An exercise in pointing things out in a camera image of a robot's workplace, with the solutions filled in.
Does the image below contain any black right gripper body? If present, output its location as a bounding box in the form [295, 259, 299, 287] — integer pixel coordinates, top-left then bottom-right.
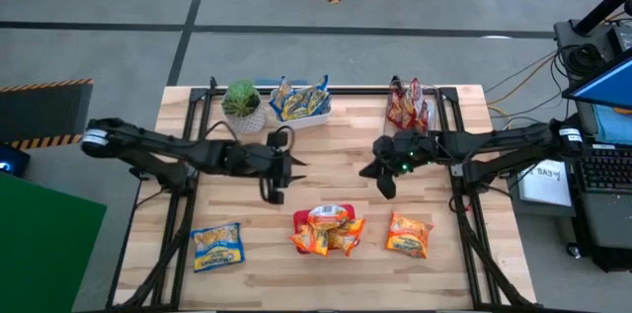
[372, 130, 438, 176]

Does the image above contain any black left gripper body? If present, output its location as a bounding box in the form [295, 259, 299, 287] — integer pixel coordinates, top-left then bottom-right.
[249, 129, 292, 205]

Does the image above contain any pink plastic bin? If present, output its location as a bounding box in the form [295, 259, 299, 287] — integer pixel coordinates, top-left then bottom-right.
[292, 202, 357, 256]

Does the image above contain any white plastic bin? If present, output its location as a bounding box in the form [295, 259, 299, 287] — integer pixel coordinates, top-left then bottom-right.
[269, 83, 332, 130]

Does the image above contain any clear plastic bin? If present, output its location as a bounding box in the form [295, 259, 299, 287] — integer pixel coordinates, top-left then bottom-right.
[382, 80, 440, 136]

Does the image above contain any succulent in white patterned pot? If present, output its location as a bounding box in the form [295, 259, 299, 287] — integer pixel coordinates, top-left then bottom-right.
[220, 79, 268, 135]

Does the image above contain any white paper sign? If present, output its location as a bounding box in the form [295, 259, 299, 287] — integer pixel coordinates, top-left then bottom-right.
[517, 158, 574, 208]

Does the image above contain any grey equipment box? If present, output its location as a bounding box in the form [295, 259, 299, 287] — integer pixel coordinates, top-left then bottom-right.
[552, 19, 632, 80]

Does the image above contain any black keyboard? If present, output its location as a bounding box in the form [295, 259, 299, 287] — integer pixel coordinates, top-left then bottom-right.
[577, 147, 632, 195]

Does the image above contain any monitor with blue screen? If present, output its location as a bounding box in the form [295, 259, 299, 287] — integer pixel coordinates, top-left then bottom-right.
[562, 48, 632, 112]

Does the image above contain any blue cloth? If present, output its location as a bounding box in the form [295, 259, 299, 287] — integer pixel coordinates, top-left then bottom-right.
[592, 104, 632, 146]

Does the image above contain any dark grey cart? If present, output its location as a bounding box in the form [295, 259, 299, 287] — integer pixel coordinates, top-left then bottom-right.
[508, 105, 632, 274]

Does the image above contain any green floor board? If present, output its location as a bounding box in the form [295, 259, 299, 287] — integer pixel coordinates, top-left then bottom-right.
[0, 172, 108, 313]

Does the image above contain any black pole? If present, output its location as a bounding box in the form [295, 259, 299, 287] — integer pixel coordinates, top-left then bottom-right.
[572, 0, 632, 37]

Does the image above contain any computer tower with blue light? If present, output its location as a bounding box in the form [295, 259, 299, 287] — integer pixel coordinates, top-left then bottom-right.
[0, 142, 32, 180]

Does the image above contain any black aluminium rig frame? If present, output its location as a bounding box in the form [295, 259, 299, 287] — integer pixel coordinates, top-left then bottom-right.
[106, 75, 534, 313]

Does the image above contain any coiled black cable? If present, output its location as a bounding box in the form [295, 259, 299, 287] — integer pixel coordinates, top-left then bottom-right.
[565, 41, 606, 77]

